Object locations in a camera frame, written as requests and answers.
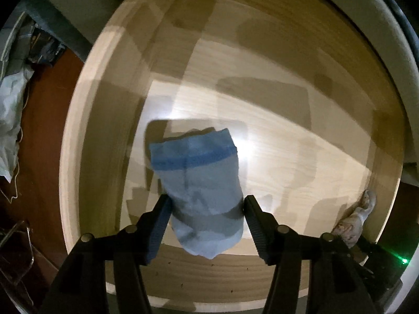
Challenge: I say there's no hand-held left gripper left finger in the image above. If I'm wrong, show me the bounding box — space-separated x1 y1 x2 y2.
39 194 172 314

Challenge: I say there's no green plaid cloth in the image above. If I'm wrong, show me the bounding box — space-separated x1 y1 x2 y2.
0 10 36 82

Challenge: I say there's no dark patterned cloth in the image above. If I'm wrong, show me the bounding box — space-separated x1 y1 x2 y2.
28 26 66 68

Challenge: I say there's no white patterned underwear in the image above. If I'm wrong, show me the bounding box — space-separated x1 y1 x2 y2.
331 190 377 249

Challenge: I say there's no light wooden drawer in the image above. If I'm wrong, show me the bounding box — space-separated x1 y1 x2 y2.
59 0 405 310

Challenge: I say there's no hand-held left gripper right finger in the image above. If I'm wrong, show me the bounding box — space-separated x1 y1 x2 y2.
243 194 383 314

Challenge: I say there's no white plastic bag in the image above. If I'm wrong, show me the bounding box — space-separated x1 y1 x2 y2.
0 69 35 184

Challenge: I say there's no light blue underwear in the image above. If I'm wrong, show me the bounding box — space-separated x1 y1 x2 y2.
149 127 244 260

